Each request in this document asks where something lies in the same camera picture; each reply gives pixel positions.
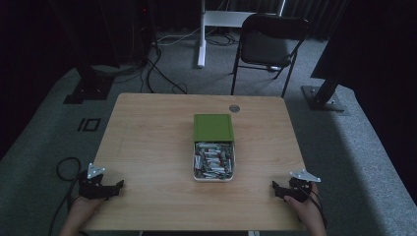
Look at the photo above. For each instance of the pile of batteries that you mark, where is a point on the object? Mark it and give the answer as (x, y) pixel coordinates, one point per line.
(213, 160)

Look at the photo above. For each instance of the green box lid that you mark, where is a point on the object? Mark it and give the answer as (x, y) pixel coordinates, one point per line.
(213, 128)

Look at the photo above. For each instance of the dark equipment cabinet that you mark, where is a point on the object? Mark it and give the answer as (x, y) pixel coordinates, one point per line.
(137, 29)

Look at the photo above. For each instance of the white desk frame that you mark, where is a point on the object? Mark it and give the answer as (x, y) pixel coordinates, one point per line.
(202, 39)

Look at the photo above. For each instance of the black folding chair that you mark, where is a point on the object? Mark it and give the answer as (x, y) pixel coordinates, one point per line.
(268, 42)

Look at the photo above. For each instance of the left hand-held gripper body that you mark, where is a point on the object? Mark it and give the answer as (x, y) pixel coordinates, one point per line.
(91, 188)

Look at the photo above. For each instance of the black metal stand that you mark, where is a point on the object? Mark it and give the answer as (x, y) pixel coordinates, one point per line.
(90, 87)
(324, 95)

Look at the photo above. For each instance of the white storage box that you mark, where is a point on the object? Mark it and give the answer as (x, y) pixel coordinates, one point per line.
(194, 164)

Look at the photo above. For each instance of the person's right hand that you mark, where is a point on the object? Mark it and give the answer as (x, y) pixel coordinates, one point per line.
(305, 209)

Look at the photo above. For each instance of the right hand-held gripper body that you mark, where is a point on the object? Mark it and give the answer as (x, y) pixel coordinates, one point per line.
(300, 188)

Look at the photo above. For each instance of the person's left hand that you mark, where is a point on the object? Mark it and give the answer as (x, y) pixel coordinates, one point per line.
(82, 206)

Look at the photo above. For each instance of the grey round table grommet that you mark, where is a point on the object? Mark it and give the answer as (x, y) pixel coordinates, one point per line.
(234, 108)

